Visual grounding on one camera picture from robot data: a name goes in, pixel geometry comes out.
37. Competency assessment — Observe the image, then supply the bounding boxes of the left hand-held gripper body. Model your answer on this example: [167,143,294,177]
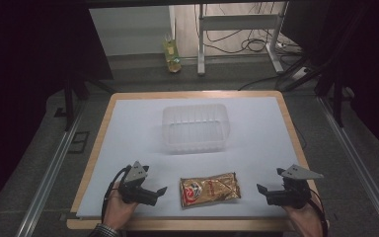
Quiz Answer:
[117,160,161,207]

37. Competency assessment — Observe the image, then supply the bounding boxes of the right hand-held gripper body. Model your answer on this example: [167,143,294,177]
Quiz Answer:
[265,163,325,210]

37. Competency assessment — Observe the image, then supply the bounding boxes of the person's left hand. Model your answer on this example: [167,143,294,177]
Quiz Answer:
[102,190,140,231]

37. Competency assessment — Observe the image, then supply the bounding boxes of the person's right hand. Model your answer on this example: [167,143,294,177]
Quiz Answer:
[281,197,325,237]

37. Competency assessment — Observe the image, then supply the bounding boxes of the white table mat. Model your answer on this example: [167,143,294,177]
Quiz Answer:
[75,96,308,220]

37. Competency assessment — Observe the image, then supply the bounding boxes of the gold snack packet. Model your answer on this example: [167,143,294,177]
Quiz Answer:
[179,171,242,209]

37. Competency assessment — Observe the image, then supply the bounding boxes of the clear plastic container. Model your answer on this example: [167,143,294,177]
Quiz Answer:
[161,103,231,155]

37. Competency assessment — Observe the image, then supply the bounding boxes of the black metal stand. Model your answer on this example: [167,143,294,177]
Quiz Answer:
[62,73,92,132]

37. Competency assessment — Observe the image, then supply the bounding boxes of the bottle of yellow liquid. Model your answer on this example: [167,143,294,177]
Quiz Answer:
[162,32,183,74]

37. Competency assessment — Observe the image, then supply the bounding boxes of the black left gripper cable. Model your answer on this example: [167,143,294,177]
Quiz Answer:
[100,165,132,225]

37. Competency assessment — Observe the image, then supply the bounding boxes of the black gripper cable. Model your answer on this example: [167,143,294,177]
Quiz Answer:
[309,189,330,237]
[100,165,132,225]

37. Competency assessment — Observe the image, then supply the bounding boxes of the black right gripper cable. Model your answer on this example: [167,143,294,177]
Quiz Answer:
[309,189,330,237]

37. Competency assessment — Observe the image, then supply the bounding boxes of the aluminium floor rail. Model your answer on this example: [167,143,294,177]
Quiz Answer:
[15,98,88,237]
[318,96,379,237]

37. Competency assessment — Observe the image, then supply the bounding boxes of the black floor cable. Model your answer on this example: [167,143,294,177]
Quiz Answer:
[237,74,280,92]

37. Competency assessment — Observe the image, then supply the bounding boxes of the tangle of black floor cables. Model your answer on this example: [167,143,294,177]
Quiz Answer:
[205,3,305,57]

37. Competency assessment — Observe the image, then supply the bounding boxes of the white metal desk frame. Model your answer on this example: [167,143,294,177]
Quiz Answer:
[196,1,290,76]

